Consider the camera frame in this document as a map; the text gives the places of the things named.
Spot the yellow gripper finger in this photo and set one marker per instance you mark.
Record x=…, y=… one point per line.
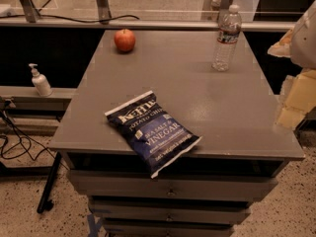
x=282, y=47
x=296, y=99

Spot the clear plastic water bottle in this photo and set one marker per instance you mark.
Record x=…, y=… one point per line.
x=229, y=28

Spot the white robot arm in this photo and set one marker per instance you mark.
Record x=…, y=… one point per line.
x=303, y=42

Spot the blue kettle chip bag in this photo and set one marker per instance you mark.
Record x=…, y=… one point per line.
x=155, y=136

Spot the white pump dispenser bottle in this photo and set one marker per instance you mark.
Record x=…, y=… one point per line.
x=40, y=81

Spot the grey drawer cabinet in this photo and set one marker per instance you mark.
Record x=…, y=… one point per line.
x=208, y=190

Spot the red apple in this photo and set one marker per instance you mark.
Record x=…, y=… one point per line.
x=124, y=40

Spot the black metal stand leg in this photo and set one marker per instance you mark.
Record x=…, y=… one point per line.
x=45, y=203

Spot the metal railing frame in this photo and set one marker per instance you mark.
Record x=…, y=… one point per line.
x=134, y=14

